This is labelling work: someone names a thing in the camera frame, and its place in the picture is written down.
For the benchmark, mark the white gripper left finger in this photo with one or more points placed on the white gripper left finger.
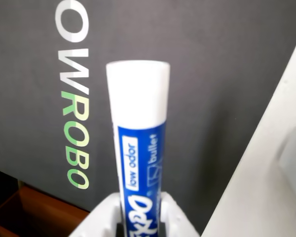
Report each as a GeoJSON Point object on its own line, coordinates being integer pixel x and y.
{"type": "Point", "coordinates": [101, 217]}

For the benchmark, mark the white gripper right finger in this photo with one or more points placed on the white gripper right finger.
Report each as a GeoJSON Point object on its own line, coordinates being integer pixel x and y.
{"type": "Point", "coordinates": [177, 222]}

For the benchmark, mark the blue Expo whiteboard marker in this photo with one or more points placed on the blue Expo whiteboard marker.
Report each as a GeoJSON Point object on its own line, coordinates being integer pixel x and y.
{"type": "Point", "coordinates": [140, 128]}

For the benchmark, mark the brown wooden cabinet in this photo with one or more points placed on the brown wooden cabinet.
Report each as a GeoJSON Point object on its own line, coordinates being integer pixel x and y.
{"type": "Point", "coordinates": [34, 214]}

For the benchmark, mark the dark grey WOWROBO mat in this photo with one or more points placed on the dark grey WOWROBO mat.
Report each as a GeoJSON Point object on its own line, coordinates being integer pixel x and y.
{"type": "Point", "coordinates": [212, 74]}

